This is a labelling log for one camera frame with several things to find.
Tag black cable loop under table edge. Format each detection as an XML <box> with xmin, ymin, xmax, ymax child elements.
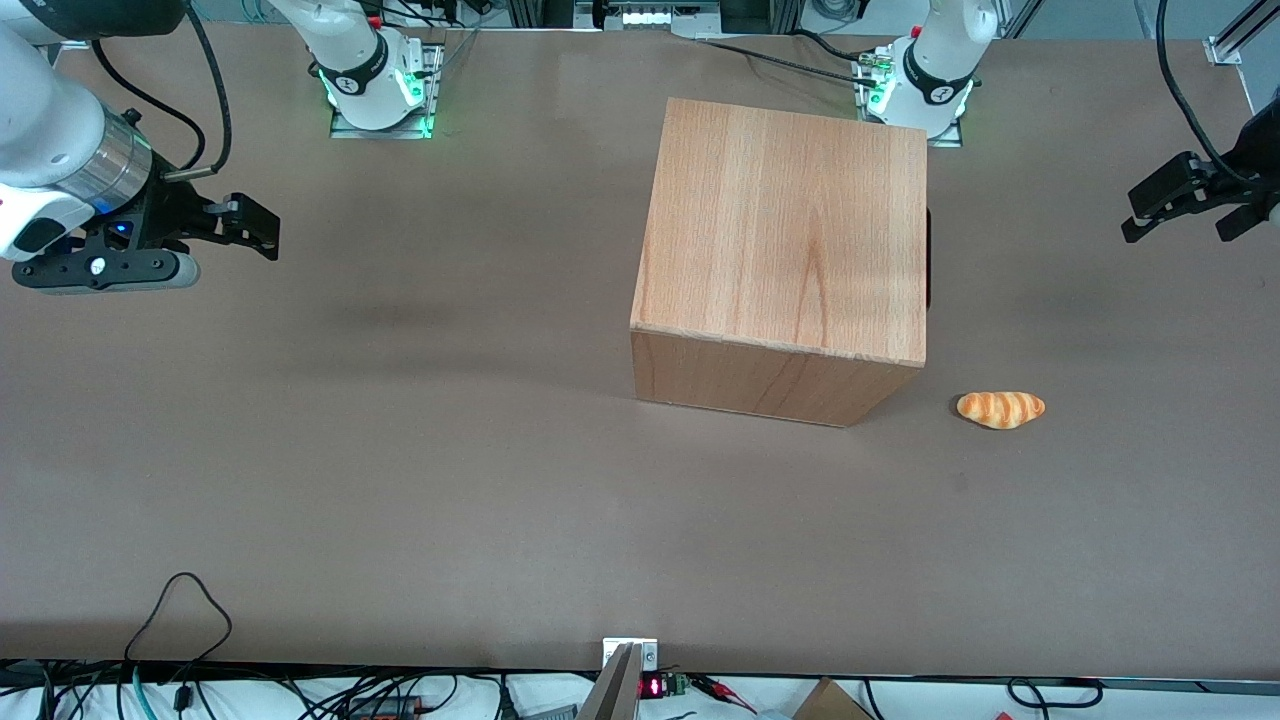
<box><xmin>1006</xmin><ymin>677</ymin><xmax>1105</xmax><ymax>710</ymax></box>

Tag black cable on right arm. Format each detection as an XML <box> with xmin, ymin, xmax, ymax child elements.
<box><xmin>90</xmin><ymin>0</ymin><xmax>234</xmax><ymax>183</ymax></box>

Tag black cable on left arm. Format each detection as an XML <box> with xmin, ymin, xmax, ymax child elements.
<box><xmin>1156</xmin><ymin>0</ymin><xmax>1256</xmax><ymax>191</ymax></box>

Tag black looped cable on table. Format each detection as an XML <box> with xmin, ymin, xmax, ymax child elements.
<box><xmin>124</xmin><ymin>571</ymin><xmax>234</xmax><ymax>663</ymax></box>

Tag aluminium extrusion frame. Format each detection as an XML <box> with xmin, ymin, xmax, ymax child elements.
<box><xmin>1204</xmin><ymin>0</ymin><xmax>1280</xmax><ymax>67</ymax></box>

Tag light wooden drawer cabinet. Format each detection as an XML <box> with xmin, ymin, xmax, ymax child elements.
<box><xmin>629</xmin><ymin>97</ymin><xmax>930</xmax><ymax>429</ymax></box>

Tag black cable to left base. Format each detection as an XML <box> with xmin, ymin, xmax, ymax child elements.
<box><xmin>697</xmin><ymin>30</ymin><xmax>883</xmax><ymax>87</ymax></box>

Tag metal base plate right arm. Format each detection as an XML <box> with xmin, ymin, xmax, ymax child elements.
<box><xmin>329</xmin><ymin>43</ymin><xmax>445</xmax><ymax>140</ymax></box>

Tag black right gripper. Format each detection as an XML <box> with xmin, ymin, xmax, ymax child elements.
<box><xmin>105</xmin><ymin>180</ymin><xmax>281</xmax><ymax>263</ymax></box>

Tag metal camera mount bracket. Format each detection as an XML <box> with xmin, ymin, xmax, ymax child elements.
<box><xmin>601</xmin><ymin>637</ymin><xmax>660</xmax><ymax>673</ymax></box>

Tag brown cardboard piece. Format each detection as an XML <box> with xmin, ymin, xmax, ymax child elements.
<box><xmin>793</xmin><ymin>677</ymin><xmax>873</xmax><ymax>720</ymax></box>

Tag orange striped toy bread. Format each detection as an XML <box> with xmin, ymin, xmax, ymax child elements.
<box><xmin>956</xmin><ymin>390</ymin><xmax>1047</xmax><ymax>431</ymax></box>

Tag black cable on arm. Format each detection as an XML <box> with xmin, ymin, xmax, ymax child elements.
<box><xmin>90</xmin><ymin>0</ymin><xmax>234</xmax><ymax>183</ymax></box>
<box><xmin>1156</xmin><ymin>0</ymin><xmax>1256</xmax><ymax>191</ymax></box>

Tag grey wedge-shaped bar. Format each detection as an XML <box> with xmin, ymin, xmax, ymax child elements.
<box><xmin>576</xmin><ymin>642</ymin><xmax>643</xmax><ymax>720</ymax></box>

